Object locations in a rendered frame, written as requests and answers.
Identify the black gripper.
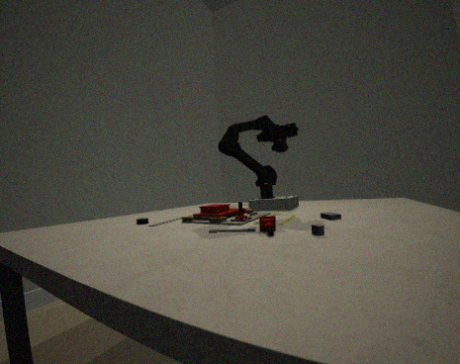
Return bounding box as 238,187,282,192
267,123,299,141

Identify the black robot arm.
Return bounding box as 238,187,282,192
219,115,288,199

